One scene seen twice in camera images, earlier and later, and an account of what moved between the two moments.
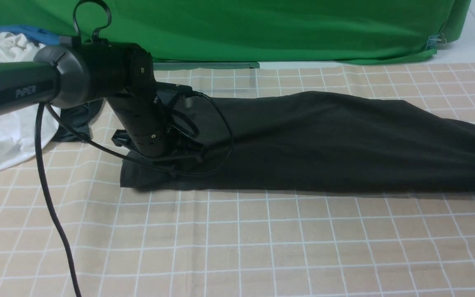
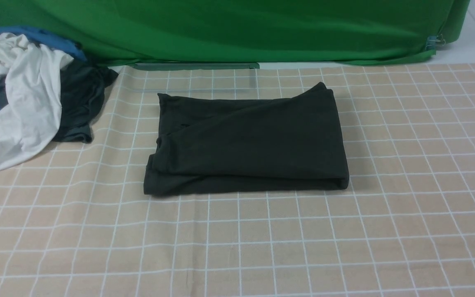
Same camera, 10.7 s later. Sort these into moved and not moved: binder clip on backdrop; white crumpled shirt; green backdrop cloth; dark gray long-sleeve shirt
Moved: dark gray long-sleeve shirt
Not moved: green backdrop cloth; binder clip on backdrop; white crumpled shirt
